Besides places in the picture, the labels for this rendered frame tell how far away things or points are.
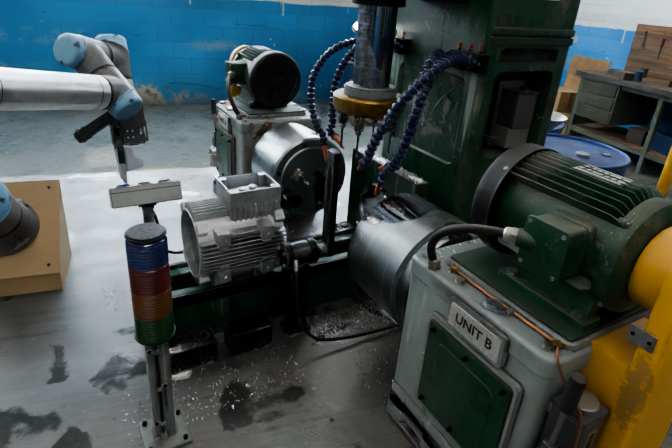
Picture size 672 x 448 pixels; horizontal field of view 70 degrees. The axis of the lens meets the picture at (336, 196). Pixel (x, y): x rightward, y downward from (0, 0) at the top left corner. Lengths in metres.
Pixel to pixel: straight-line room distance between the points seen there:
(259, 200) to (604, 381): 0.73
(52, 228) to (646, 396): 1.32
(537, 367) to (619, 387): 0.10
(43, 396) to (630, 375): 1.01
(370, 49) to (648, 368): 0.81
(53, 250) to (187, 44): 5.44
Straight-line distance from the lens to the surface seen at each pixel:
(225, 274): 1.10
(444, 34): 1.27
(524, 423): 0.77
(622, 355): 0.74
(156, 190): 1.31
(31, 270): 1.44
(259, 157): 1.48
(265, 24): 6.79
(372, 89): 1.15
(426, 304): 0.85
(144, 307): 0.81
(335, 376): 1.11
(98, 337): 1.27
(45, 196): 1.50
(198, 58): 6.73
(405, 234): 0.95
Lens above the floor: 1.57
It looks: 23 degrees down
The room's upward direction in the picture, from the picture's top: 4 degrees clockwise
